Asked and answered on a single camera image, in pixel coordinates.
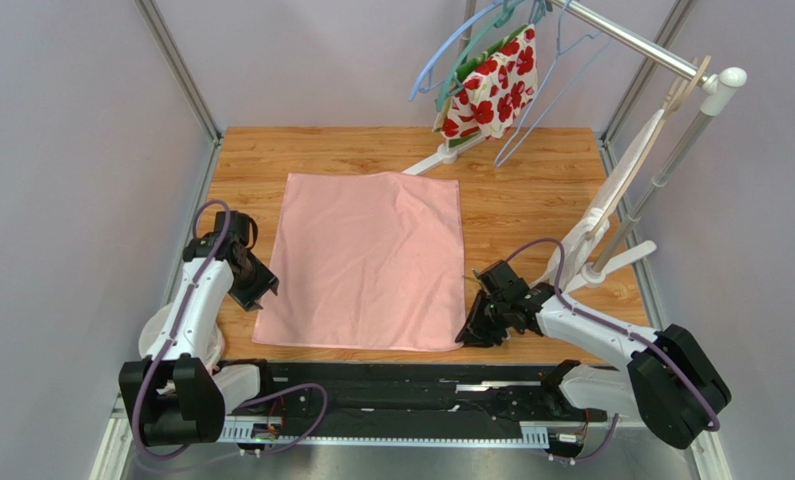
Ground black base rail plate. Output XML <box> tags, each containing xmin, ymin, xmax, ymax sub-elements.
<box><xmin>233</xmin><ymin>361</ymin><xmax>610</xmax><ymax>440</ymax></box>

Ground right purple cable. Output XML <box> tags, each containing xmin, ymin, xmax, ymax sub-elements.
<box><xmin>503</xmin><ymin>237</ymin><xmax>722</xmax><ymax>465</ymax></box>

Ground white hanging cloth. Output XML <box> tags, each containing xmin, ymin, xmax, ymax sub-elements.
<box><xmin>535</xmin><ymin>109</ymin><xmax>669</xmax><ymax>293</ymax></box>

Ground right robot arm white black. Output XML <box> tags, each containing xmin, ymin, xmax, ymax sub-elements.
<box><xmin>456</xmin><ymin>260</ymin><xmax>732</xmax><ymax>449</ymax></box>

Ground white clothes rack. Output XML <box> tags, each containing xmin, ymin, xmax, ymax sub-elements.
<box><xmin>400</xmin><ymin>0</ymin><xmax>749</xmax><ymax>294</ymax></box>

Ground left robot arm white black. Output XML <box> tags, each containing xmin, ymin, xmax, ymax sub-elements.
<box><xmin>118</xmin><ymin>207</ymin><xmax>279</xmax><ymax>447</ymax></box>

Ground light blue hanger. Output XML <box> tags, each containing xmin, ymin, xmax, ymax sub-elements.
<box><xmin>407</xmin><ymin>1</ymin><xmax>523</xmax><ymax>102</ymax></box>

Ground pink cloth napkin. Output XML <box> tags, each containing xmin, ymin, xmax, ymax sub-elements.
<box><xmin>252</xmin><ymin>172</ymin><xmax>466</xmax><ymax>352</ymax></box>

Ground white mesh basket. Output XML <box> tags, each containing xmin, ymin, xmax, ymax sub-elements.
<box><xmin>138</xmin><ymin>303</ymin><xmax>225</xmax><ymax>372</ymax></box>

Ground thin blue wire hanger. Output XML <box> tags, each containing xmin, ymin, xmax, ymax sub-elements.
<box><xmin>492</xmin><ymin>1</ymin><xmax>610</xmax><ymax>168</ymax></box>

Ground red floral cloth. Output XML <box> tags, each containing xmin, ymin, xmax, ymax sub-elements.
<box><xmin>433</xmin><ymin>24</ymin><xmax>539</xmax><ymax>145</ymax></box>

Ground teal green hanger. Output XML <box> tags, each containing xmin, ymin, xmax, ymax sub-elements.
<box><xmin>431</xmin><ymin>1</ymin><xmax>547</xmax><ymax>113</ymax></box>

